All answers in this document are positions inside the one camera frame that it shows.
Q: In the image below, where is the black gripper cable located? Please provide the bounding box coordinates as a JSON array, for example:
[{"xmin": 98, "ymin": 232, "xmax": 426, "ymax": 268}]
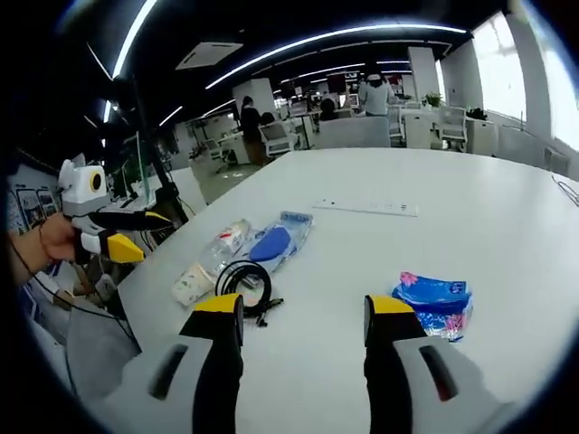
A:
[{"xmin": 13, "ymin": 243, "xmax": 137, "ymax": 344}]

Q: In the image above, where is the white table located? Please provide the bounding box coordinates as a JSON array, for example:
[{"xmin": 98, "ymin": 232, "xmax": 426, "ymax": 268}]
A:
[{"xmin": 115, "ymin": 147, "xmax": 579, "ymax": 434}]

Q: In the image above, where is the blue tissue pack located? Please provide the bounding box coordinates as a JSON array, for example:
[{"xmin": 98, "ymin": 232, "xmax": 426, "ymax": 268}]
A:
[{"xmin": 391, "ymin": 270, "xmax": 474, "ymax": 344}]

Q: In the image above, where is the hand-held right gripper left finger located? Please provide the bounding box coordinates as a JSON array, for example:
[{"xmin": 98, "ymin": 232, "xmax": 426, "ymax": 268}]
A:
[{"xmin": 115, "ymin": 292, "xmax": 246, "ymax": 434}]

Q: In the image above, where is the white paper cup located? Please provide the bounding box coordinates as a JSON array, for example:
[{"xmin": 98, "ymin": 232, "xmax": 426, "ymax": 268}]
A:
[{"xmin": 173, "ymin": 260, "xmax": 217, "ymax": 309}]

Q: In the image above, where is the white office chair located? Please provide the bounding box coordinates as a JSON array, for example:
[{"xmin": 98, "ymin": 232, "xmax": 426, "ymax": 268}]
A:
[
  {"xmin": 441, "ymin": 106, "xmax": 467, "ymax": 150},
  {"xmin": 260, "ymin": 121, "xmax": 299, "ymax": 157}
]

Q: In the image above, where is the grey chair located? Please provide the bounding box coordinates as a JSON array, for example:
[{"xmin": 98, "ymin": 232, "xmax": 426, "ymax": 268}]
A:
[
  {"xmin": 318, "ymin": 116, "xmax": 391, "ymax": 149},
  {"xmin": 67, "ymin": 311, "xmax": 142, "ymax": 399}
]

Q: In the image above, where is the thin dark cable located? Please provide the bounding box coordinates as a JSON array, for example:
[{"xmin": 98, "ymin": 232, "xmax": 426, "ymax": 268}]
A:
[{"xmin": 551, "ymin": 174, "xmax": 579, "ymax": 207}]

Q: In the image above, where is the white built-in power strip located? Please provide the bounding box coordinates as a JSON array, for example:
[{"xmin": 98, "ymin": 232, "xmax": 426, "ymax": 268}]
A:
[{"xmin": 311, "ymin": 196, "xmax": 420, "ymax": 219}]

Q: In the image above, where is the long ceiling light strip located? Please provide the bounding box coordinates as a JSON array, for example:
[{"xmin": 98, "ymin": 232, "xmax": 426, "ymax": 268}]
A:
[
  {"xmin": 112, "ymin": 0, "xmax": 157, "ymax": 78},
  {"xmin": 205, "ymin": 24, "xmax": 467, "ymax": 90}
]

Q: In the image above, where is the black tripod pole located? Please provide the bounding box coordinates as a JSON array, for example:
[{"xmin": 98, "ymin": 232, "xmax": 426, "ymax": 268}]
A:
[{"xmin": 130, "ymin": 76, "xmax": 191, "ymax": 227}]

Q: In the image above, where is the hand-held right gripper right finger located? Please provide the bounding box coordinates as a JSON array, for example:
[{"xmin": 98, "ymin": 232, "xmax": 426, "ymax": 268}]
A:
[{"xmin": 364, "ymin": 294, "xmax": 517, "ymax": 434}]

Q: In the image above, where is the clear plastic water bottle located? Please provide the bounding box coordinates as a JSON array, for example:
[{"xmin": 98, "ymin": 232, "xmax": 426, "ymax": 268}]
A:
[{"xmin": 197, "ymin": 218, "xmax": 260, "ymax": 278}]

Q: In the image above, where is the clear bag with blue disc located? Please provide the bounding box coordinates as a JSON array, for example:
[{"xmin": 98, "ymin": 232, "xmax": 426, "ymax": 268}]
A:
[{"xmin": 247, "ymin": 210, "xmax": 316, "ymax": 275}]

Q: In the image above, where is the person's left hand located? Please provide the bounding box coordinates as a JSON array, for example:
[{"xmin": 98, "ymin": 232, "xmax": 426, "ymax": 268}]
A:
[{"xmin": 38, "ymin": 211, "xmax": 82, "ymax": 264}]

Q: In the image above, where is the ceiling air vent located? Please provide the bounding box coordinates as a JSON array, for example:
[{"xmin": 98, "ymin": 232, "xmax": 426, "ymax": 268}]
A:
[{"xmin": 174, "ymin": 41, "xmax": 245, "ymax": 71}]

